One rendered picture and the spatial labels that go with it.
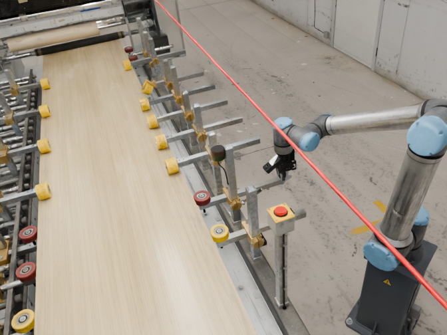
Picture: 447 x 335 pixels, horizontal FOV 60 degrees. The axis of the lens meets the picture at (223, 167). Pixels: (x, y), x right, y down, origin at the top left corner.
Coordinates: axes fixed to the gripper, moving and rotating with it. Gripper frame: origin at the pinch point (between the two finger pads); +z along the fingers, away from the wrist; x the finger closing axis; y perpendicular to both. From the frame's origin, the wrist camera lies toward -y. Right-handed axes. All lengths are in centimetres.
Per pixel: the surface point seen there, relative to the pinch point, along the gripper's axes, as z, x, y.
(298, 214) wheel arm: -2.5, -26.0, -3.9
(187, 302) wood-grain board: -9, -53, -64
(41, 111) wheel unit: -16, 123, -116
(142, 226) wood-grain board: -9, -8, -72
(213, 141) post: -23.4, 19.1, -27.1
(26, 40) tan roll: -28, 251, -127
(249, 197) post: -28, -31, -28
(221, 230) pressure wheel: -9.0, -25.8, -40.7
